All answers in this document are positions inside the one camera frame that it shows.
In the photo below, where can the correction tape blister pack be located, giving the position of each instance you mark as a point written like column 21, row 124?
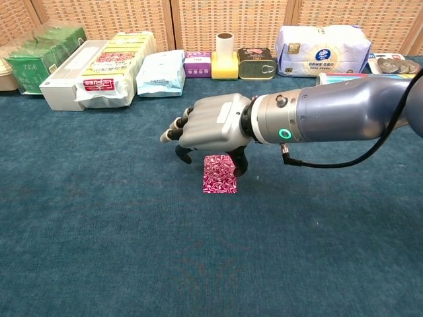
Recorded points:
column 393, row 64

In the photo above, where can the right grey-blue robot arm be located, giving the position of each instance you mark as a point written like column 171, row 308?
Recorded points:
column 330, row 109

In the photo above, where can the clear box green tea bags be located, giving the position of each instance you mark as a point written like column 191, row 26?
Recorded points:
column 33, row 66

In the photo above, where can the black gold luncheon meat can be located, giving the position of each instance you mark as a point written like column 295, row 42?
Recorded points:
column 256, row 67

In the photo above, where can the white blue tissue pack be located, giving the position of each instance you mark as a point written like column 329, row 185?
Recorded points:
column 324, row 53

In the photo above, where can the white paper roll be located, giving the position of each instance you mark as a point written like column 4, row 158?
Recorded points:
column 225, row 46

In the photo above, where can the teal table cloth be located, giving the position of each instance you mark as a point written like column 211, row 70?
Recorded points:
column 132, row 231

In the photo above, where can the woven bamboo folding screen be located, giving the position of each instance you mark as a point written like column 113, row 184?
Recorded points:
column 231, row 20

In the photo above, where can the blue cling film roll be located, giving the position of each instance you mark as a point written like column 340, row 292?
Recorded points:
column 330, row 78

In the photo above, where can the small purple box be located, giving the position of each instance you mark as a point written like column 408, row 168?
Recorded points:
column 197, row 67

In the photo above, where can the long white power strip box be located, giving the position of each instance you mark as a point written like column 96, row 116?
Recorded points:
column 59, row 90

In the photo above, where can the pink patterned card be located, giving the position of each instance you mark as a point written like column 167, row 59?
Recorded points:
column 219, row 180

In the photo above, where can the yellow sponge multipack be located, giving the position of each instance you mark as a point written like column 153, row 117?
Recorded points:
column 112, row 62

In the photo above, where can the light blue wet wipes pack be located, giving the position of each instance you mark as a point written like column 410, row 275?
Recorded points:
column 160, row 76

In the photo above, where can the yellow sponge under paper roll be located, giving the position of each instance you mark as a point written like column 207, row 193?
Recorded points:
column 224, row 72

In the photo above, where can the beige lidded food container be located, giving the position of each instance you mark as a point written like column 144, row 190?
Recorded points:
column 6, row 79

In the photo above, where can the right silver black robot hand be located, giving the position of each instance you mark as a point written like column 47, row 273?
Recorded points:
column 211, row 122

